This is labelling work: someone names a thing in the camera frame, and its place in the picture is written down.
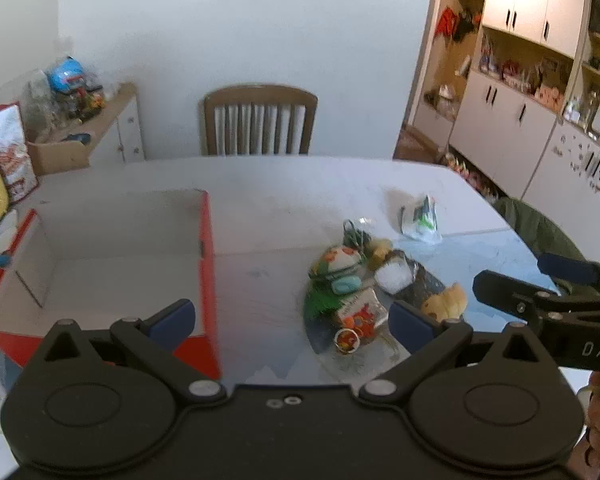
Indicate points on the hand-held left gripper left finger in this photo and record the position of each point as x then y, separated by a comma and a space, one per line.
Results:
172, 322

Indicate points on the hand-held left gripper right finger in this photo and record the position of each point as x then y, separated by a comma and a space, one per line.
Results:
410, 325

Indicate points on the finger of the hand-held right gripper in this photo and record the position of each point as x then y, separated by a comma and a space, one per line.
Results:
565, 267
510, 292

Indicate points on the clear bag of white granules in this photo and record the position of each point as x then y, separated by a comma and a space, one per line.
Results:
394, 275

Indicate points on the red cardboard box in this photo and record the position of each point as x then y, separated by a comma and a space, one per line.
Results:
130, 240

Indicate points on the colourful cartoon packet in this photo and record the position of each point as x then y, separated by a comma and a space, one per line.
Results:
340, 259

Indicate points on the white plastic bag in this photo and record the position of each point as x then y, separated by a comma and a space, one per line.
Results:
420, 222

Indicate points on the yellow lumpy toy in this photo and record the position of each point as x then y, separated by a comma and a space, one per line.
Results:
445, 302

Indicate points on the cream box with orange print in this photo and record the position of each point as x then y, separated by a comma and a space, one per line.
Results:
360, 312

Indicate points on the teal soft object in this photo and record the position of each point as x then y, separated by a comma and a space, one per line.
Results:
346, 285

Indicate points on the green fringed object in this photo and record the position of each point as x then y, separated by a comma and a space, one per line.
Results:
320, 302

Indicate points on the clear bag of dark bits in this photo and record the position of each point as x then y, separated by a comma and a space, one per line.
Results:
356, 234

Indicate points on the floor toy clutter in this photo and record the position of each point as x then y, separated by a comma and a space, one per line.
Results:
467, 175

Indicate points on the shelf toy clutter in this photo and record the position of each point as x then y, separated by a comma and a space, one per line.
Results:
522, 77

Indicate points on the white sideboard cabinet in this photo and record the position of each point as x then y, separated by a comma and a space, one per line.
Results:
115, 125

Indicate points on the brown cardboard box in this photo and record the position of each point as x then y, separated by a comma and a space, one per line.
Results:
55, 152

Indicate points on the sideboard toy clutter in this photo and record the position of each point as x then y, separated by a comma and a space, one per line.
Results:
82, 100

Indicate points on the wooden chair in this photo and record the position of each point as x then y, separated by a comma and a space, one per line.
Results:
257, 97

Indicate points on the printed paper bag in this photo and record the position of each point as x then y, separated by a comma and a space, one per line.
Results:
7, 145

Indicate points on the red and black costume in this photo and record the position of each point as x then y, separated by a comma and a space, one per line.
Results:
452, 22

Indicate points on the white wall cabinet unit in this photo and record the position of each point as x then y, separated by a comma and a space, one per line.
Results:
520, 125

